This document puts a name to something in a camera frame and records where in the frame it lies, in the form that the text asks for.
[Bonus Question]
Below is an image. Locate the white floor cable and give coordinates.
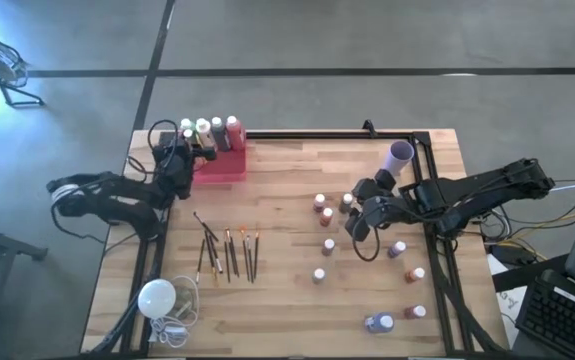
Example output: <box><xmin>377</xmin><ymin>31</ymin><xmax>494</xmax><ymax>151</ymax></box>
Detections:
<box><xmin>538</xmin><ymin>181</ymin><xmax>575</xmax><ymax>196</ymax></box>

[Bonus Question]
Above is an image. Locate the black brush with dark bristles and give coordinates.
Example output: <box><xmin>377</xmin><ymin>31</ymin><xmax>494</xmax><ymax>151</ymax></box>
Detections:
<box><xmin>191</xmin><ymin>210</ymin><xmax>221</xmax><ymax>243</ymax></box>

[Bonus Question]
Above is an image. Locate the black brush with silver ferrule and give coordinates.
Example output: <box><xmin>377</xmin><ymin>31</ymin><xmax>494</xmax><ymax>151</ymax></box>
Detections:
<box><xmin>208</xmin><ymin>233</ymin><xmax>224</xmax><ymax>275</ymax></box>

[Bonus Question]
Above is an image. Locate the black keyboard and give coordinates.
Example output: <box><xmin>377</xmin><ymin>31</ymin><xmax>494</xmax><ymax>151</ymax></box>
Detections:
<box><xmin>514</xmin><ymin>269</ymin><xmax>575</xmax><ymax>360</ymax></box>

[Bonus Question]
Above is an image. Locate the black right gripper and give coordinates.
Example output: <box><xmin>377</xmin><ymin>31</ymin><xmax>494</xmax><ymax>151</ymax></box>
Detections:
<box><xmin>345</xmin><ymin>168</ymin><xmax>406</xmax><ymax>244</ymax></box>

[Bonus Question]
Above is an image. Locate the black side stand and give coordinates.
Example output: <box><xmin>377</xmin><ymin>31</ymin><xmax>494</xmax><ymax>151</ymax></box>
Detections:
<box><xmin>0</xmin><ymin>215</ymin><xmax>49</xmax><ymax>360</ymax></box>

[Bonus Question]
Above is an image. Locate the pink plastic bin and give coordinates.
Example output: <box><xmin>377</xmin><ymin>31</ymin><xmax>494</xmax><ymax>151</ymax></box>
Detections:
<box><xmin>171</xmin><ymin>128</ymin><xmax>247</xmax><ymax>184</ymax></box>

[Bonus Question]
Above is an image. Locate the white bulb table lamp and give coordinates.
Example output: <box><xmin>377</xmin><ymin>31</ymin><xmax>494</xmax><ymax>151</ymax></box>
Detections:
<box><xmin>136</xmin><ymin>275</ymin><xmax>201</xmax><ymax>321</ymax></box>

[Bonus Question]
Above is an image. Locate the white paper sheet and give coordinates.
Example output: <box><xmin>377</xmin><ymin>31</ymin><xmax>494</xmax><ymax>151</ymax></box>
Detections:
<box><xmin>486</xmin><ymin>252</ymin><xmax>529</xmax><ymax>347</ymax></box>

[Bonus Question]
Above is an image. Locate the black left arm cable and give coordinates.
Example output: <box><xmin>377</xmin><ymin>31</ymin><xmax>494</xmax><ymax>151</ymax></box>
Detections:
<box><xmin>126</xmin><ymin>119</ymin><xmax>181</xmax><ymax>184</ymax></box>

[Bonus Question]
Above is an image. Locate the large black paint bottle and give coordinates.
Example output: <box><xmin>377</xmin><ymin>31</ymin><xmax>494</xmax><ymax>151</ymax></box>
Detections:
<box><xmin>210</xmin><ymin>116</ymin><xmax>232</xmax><ymax>152</ymax></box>

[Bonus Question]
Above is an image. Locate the short thin black brush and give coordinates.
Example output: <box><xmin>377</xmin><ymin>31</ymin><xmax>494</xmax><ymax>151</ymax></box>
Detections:
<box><xmin>245</xmin><ymin>233</ymin><xmax>256</xmax><ymax>285</ymax></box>

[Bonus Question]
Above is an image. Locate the thin black paint brush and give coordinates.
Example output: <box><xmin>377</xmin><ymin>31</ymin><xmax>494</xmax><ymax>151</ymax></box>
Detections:
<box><xmin>226</xmin><ymin>227</ymin><xmax>241</xmax><ymax>279</ymax></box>
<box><xmin>197</xmin><ymin>238</ymin><xmax>207</xmax><ymax>285</ymax></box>
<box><xmin>223</xmin><ymin>228</ymin><xmax>232</xmax><ymax>285</ymax></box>

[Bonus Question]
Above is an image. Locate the black brush with yellow end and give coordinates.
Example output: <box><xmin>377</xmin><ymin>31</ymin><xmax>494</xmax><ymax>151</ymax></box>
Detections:
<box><xmin>205</xmin><ymin>233</ymin><xmax>220</xmax><ymax>289</ymax></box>

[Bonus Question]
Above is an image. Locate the lavender cup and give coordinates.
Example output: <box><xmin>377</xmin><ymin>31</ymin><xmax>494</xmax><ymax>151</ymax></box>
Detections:
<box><xmin>384</xmin><ymin>139</ymin><xmax>416</xmax><ymax>177</ymax></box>

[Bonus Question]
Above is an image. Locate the large purple paint bottle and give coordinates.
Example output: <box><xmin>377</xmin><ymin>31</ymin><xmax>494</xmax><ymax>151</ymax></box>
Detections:
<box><xmin>364</xmin><ymin>312</ymin><xmax>396</xmax><ymax>335</ymax></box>

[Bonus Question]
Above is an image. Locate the large red paint bottle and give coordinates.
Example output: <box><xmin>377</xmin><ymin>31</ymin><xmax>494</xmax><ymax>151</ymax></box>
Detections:
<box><xmin>225</xmin><ymin>115</ymin><xmax>248</xmax><ymax>151</ymax></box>

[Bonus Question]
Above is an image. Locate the black desk bar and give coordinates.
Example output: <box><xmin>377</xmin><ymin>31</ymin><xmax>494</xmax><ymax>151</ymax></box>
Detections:
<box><xmin>491</xmin><ymin>253</ymin><xmax>571</xmax><ymax>294</ymax></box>

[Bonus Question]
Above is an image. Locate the black power box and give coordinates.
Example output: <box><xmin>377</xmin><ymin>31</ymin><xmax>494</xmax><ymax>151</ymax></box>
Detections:
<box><xmin>489</xmin><ymin>242</ymin><xmax>536</xmax><ymax>267</ymax></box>

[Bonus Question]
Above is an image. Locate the yellow floor cable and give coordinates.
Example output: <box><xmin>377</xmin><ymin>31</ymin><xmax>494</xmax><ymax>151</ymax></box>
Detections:
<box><xmin>484</xmin><ymin>194</ymin><xmax>575</xmax><ymax>251</ymax></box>

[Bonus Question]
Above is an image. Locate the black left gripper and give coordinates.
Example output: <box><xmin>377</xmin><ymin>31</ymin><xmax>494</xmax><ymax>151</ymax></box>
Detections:
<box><xmin>152</xmin><ymin>135</ymin><xmax>219</xmax><ymax>201</ymax></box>

